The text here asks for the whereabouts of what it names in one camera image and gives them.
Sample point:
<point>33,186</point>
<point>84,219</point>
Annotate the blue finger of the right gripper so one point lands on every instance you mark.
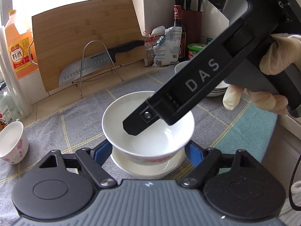
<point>141,118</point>

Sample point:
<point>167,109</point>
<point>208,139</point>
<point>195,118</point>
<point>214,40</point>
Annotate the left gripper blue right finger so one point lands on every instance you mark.
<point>205,163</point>

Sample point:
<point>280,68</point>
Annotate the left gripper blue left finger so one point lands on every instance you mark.
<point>91,162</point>

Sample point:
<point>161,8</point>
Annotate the white bowl pink flowers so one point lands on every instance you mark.
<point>150,145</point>

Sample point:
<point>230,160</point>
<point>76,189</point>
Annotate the white bowl front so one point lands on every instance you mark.
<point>147,172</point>

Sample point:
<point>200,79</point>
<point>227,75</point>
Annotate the right gloved hand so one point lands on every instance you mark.
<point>282,53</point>

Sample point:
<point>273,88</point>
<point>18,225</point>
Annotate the grey green checked mat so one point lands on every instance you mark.
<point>79,125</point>

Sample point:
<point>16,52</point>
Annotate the white blue plastic bag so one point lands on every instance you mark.
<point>167,48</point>

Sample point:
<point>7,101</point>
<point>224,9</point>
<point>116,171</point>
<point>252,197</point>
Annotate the dark red knife block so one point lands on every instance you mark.
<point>192,24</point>

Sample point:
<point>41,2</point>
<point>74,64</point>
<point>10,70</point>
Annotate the red white food bag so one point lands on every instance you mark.
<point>150,40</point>

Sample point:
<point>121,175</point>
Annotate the green lid sauce jar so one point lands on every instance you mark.
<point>194,49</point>

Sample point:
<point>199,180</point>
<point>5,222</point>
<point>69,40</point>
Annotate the dark soy sauce bottle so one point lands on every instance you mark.
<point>178,23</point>

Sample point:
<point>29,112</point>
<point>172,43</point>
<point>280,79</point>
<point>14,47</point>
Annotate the glass jar green lid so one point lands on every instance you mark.
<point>8,109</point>

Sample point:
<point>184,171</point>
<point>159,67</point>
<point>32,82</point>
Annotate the bamboo cutting board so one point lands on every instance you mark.
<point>64,34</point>

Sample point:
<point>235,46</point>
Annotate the plastic cup stack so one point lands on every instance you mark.
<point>9,76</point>

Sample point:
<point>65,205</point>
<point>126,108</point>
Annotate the orange cooking wine jug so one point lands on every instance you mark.
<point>20,44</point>

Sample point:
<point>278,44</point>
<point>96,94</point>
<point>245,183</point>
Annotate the metal wire rack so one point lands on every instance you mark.
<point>83,54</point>

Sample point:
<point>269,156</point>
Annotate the black handled kitchen knife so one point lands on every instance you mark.
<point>95,62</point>

